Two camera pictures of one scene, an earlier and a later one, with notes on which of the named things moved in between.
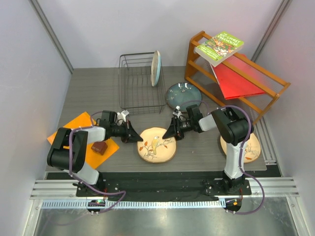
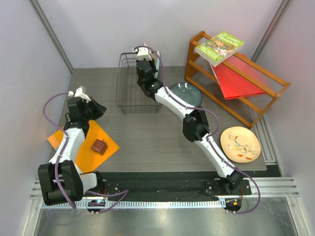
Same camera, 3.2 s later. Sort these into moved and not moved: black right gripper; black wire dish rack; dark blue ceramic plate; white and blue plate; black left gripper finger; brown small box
Moved: black left gripper finger; black right gripper
Not moved: brown small box; black wire dish rack; dark blue ceramic plate; white and blue plate
